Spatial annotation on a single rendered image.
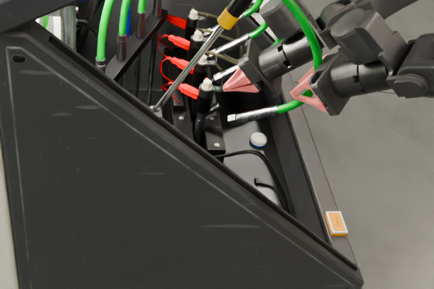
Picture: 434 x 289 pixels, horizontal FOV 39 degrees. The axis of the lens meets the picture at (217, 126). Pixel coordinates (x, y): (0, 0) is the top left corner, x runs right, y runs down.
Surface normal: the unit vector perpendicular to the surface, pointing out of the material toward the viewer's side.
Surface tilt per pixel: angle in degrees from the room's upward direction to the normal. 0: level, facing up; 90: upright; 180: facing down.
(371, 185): 0
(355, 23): 49
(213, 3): 90
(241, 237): 90
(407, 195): 0
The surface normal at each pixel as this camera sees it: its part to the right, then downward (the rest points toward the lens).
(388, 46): 0.56, -0.04
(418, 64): -0.52, -0.66
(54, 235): 0.14, 0.68
